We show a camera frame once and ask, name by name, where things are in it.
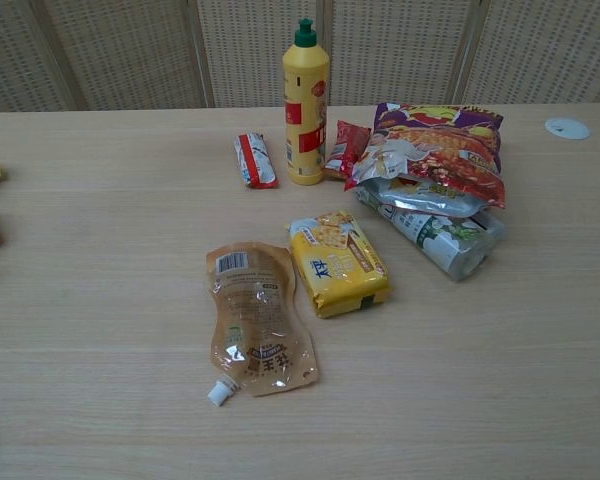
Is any yellow cracker pack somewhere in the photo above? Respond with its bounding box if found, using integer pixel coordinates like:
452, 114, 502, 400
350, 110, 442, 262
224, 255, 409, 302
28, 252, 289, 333
285, 209, 393, 320

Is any red white candy bar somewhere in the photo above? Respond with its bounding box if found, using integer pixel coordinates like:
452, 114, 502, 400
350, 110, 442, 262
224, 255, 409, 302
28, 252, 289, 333
233, 131, 281, 191

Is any clear brown sauce pouch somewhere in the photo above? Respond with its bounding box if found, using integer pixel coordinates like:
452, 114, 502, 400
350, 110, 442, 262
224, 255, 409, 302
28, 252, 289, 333
204, 241, 323, 408

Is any red snack packet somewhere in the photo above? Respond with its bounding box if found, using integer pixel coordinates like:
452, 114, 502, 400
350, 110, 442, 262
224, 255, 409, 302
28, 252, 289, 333
321, 119, 373, 182

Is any silver foil snack bag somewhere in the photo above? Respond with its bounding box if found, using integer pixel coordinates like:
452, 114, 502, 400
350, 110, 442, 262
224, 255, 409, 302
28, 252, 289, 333
355, 175, 482, 219

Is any yellow bottle green cap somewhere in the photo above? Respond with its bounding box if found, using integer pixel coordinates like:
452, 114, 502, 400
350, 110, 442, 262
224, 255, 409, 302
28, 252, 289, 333
281, 17, 332, 186

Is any green white roll pack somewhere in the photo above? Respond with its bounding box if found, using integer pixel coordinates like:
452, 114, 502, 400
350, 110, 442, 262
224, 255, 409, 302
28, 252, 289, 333
379, 199, 507, 283

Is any purple red chips bag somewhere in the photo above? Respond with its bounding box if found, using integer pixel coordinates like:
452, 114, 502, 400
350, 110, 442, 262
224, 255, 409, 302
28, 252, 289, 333
343, 101, 508, 211

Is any woven folding screen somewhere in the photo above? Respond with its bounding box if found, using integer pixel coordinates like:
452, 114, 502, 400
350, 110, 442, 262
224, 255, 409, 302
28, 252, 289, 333
0, 0, 600, 116

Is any white cable grommet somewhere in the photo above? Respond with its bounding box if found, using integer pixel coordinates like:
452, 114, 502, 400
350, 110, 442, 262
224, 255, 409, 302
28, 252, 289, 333
544, 117, 592, 141

